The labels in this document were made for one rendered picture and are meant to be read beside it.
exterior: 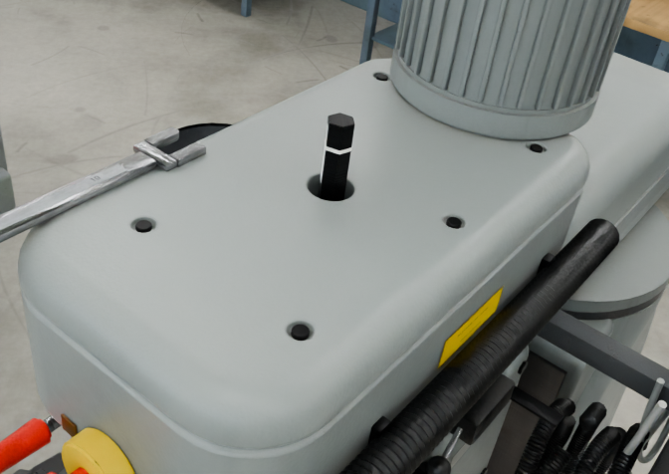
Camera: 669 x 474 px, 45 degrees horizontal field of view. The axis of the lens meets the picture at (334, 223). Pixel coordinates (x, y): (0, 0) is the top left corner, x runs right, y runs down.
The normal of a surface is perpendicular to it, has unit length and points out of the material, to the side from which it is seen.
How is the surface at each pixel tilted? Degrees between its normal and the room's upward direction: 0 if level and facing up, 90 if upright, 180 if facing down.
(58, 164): 0
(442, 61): 90
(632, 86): 0
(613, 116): 0
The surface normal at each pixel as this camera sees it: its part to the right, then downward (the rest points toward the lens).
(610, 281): 0.11, -0.79
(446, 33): -0.73, 0.35
